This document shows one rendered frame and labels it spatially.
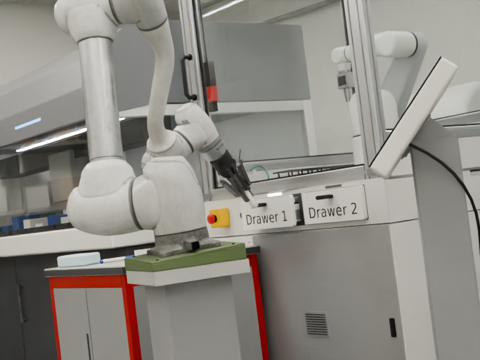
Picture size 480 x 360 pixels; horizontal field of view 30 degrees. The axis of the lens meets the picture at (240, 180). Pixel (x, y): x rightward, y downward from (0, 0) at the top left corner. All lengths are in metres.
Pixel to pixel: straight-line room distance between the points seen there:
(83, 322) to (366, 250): 1.08
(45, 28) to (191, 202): 5.39
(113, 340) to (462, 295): 1.31
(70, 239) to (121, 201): 1.59
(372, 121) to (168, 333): 0.94
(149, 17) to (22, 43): 4.96
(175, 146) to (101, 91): 0.42
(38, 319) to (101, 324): 1.55
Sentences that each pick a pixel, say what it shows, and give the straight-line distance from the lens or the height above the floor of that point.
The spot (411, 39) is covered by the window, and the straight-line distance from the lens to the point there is 3.06.
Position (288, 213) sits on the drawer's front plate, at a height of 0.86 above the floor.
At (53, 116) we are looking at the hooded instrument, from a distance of 4.18.
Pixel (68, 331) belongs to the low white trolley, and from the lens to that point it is 3.46.
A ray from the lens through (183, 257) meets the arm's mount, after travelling 2.44.
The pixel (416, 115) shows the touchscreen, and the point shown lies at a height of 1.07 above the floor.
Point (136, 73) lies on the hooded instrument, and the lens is 3.93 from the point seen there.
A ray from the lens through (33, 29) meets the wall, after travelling 7.73.
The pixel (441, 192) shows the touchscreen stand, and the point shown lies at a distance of 2.33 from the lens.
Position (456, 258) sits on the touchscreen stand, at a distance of 2.34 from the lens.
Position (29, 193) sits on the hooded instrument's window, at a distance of 4.51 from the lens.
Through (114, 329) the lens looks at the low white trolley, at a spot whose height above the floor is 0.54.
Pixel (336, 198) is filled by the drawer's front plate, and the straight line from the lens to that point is 2.98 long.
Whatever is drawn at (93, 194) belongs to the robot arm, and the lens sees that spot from 2.58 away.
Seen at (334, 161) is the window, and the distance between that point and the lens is 3.02.
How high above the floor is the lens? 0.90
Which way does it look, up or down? 2 degrees up
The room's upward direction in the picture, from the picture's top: 7 degrees counter-clockwise
